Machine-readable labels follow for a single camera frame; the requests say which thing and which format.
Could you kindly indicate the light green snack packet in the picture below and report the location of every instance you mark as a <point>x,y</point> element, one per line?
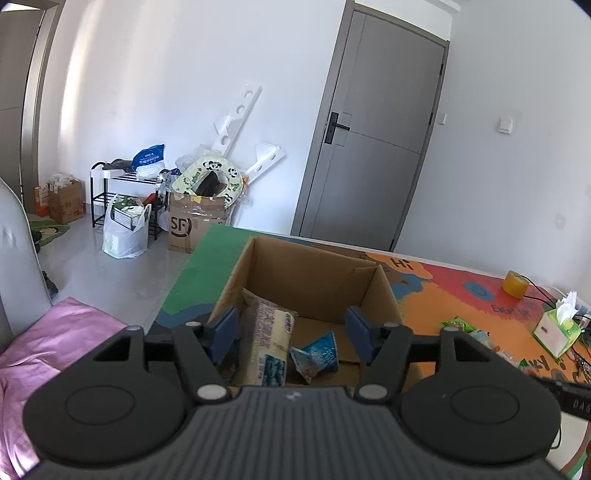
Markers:
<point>458,324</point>

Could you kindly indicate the blue white bag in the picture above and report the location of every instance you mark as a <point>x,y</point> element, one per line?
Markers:
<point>148,157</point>

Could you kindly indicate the grey interior door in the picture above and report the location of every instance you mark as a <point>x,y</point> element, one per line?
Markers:
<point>18,92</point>

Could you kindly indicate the yellow tape roll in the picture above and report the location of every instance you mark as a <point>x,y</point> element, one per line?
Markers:
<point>514,284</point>

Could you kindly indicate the black shoe rack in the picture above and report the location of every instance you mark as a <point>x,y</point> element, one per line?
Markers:
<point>99,194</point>

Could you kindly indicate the white plastic bag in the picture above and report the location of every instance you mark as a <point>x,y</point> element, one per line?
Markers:
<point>122,240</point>

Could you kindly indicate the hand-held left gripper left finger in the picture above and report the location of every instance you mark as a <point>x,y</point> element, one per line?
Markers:
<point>226,334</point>

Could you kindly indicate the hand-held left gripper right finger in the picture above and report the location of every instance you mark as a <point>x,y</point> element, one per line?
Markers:
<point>362,334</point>

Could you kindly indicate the colourful printed table mat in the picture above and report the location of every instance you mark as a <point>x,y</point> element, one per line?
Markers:
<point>461,286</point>

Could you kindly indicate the small brown cardboard box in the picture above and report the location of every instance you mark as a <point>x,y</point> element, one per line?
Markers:
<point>67,203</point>

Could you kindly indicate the long white cracker packet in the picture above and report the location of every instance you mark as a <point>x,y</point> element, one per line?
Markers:
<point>268,341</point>

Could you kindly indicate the taped cardboard shipping box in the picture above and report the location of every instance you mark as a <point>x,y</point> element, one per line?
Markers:
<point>184,228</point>

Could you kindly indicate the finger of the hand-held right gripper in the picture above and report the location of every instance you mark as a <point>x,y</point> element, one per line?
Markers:
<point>553,390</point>

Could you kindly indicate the panda print toilet seat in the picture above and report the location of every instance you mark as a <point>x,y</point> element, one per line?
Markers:
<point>194,173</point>

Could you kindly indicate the green floor rug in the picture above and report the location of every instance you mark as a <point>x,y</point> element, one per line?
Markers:
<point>48,230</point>

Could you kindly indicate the tall white holed board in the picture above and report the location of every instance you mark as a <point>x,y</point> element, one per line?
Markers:
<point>240,115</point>

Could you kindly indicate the short white holed board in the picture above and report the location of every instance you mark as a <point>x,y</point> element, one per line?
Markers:
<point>265,159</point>

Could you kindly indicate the white wall socket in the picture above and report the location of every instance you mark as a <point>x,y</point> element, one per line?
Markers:
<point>561,221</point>

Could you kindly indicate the green tissue box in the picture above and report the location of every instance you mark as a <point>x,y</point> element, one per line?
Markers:
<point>551,332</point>

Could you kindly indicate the orange carton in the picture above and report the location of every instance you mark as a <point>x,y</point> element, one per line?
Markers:
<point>41,201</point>

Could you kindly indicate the white light switch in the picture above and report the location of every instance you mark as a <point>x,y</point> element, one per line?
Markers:
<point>505,124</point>

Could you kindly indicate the grey chair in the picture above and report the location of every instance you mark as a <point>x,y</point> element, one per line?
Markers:
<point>21,277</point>

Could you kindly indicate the blue snack packet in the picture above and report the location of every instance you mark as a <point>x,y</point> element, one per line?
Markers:
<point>318,355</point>

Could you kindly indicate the pink blanket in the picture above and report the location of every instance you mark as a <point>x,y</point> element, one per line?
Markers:
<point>55,341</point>

